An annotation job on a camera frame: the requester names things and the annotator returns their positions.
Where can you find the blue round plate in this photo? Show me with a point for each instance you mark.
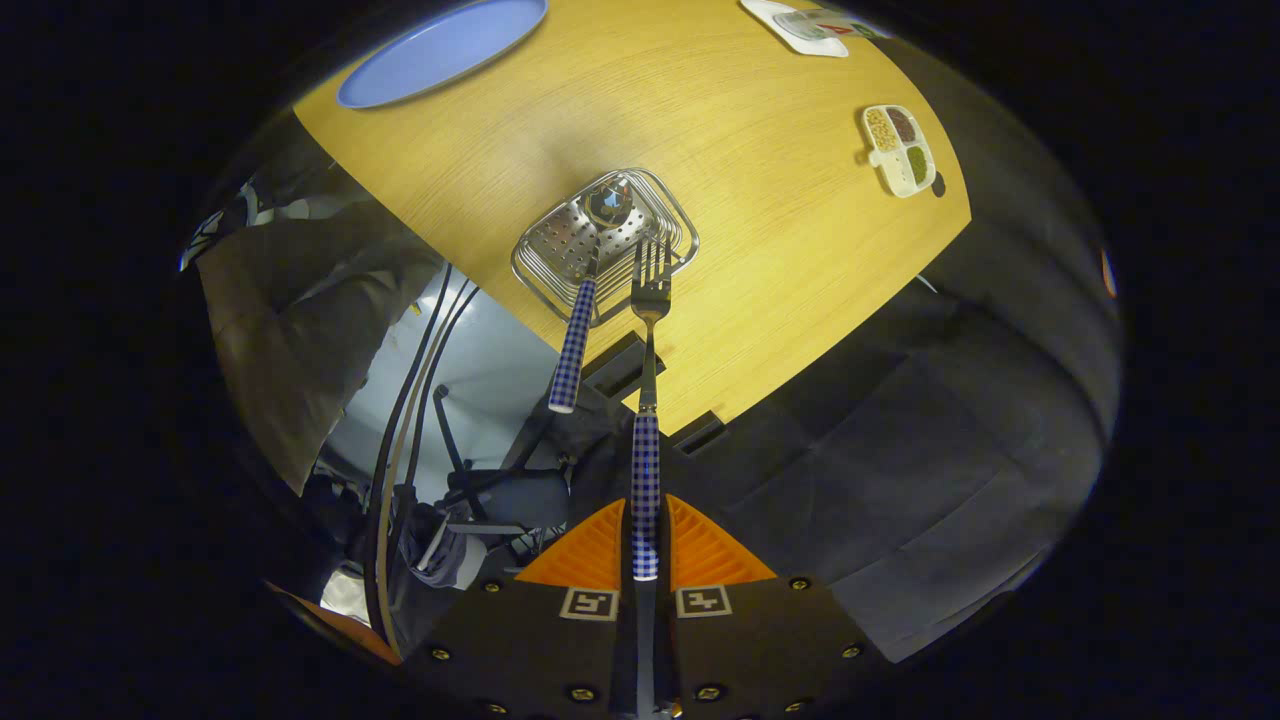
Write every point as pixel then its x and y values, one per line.
pixel 440 50

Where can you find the white divided bean dish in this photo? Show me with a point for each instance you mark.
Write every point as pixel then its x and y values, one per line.
pixel 900 170

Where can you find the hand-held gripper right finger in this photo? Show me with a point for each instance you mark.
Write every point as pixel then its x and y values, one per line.
pixel 666 540

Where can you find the black metal stand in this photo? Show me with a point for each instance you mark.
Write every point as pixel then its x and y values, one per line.
pixel 500 495

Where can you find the white drink bottle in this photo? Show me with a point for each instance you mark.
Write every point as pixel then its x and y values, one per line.
pixel 830 25

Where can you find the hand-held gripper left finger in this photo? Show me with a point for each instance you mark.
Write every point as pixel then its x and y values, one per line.
pixel 626 540

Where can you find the grey-brown cloth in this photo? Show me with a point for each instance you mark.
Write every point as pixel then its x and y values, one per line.
pixel 300 330

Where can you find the black backdrop cloth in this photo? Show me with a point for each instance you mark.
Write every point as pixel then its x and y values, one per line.
pixel 950 450

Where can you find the white coaster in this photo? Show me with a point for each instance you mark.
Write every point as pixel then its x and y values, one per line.
pixel 770 15

